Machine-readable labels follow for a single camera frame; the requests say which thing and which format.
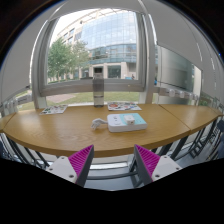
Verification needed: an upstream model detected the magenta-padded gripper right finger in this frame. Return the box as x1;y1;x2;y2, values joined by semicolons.
133;143;184;187

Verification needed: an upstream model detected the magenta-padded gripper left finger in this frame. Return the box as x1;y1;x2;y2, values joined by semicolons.
45;144;95;188

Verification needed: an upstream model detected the small colourful sticker sheet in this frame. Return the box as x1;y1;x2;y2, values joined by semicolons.
39;104;69;116

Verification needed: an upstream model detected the white and teal power strip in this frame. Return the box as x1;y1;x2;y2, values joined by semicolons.
106;112;148;133

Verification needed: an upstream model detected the large colourful sticker sheet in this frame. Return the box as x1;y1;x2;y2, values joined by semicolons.
107;101;143;112

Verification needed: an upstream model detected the clear bottle with black cap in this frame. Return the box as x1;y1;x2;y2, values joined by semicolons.
92;66;105;108

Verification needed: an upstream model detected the white power strip cable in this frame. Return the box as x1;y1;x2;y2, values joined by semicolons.
90;118;109;131

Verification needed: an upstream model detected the grey wall rail with sockets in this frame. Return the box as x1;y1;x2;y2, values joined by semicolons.
0;93;33;115
153;85;201;102

